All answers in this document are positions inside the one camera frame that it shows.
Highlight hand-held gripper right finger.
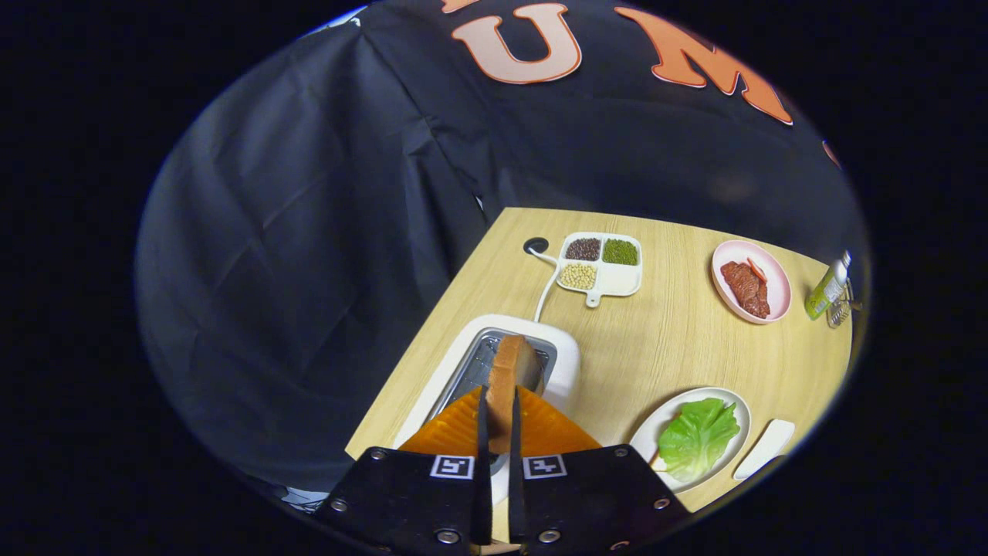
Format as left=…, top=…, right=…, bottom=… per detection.
left=507, top=384, right=692, bottom=553

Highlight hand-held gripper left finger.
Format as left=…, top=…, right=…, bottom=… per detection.
left=320, top=384, right=493, bottom=551

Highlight toasted brown bread slice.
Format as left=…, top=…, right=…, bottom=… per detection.
left=485, top=334, right=541, bottom=455

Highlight green lettuce leaf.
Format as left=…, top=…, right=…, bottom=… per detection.
left=658, top=398, right=741, bottom=483

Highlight white toaster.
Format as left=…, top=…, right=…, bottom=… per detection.
left=392, top=313, right=581, bottom=507

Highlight round white plate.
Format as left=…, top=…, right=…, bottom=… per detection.
left=629, top=387, right=752, bottom=495

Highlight white divided dish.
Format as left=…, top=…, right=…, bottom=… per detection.
left=556, top=232, right=644, bottom=309

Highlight small oval white plate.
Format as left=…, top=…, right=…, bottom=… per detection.
left=733, top=419, right=796, bottom=481

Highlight black backdrop cloth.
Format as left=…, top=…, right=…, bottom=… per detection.
left=135, top=0, right=869, bottom=495

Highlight brown meat slices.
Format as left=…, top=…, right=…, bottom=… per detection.
left=720, top=260, right=772, bottom=319

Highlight pink plate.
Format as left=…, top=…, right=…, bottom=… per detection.
left=711, top=239, right=793, bottom=324

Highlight silver bottle with green label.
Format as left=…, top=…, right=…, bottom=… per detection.
left=804, top=251, right=853, bottom=320

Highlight white power cable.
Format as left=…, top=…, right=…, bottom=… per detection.
left=533, top=249, right=560, bottom=324

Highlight metal wire cutlery holder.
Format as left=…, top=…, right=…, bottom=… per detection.
left=827, top=282, right=864, bottom=330

